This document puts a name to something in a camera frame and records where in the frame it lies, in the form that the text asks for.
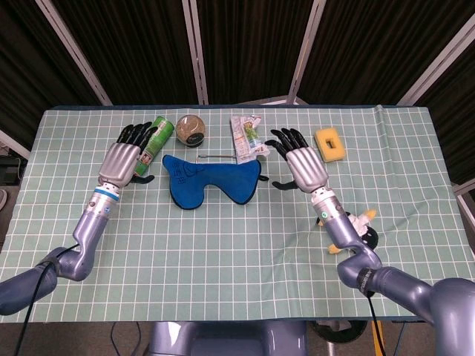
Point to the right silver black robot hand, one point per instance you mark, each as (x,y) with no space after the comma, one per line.
(306,167)

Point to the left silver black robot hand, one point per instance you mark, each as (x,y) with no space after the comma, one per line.
(118,163)

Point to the blue towel with black trim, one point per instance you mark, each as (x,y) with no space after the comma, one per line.
(193,185)

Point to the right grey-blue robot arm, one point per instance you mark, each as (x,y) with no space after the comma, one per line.
(345,233)

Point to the yellow sponge with hole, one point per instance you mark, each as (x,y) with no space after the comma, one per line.
(323,146)

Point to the green cylindrical snack can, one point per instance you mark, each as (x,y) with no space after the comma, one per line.
(163,130)

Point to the crumpled white snack packet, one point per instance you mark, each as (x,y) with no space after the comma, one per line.
(245,144)

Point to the round glass globe jar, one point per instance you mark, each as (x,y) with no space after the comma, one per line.
(190,130)

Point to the black white plush doll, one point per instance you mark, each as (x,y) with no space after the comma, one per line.
(371,237)

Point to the black box on floor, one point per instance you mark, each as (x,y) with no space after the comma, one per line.
(9,172)

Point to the grey shoe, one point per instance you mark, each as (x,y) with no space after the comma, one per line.
(3,200)

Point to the green checked tablecloth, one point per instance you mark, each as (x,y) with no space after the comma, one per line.
(204,259)

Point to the black round floor object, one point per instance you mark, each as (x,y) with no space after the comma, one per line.
(334,332)

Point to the grey-blue robot torso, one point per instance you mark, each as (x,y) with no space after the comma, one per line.
(222,341)

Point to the white screen frame post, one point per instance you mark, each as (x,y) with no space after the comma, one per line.
(438,65)
(76,52)
(306,52)
(196,52)
(15,146)
(464,189)

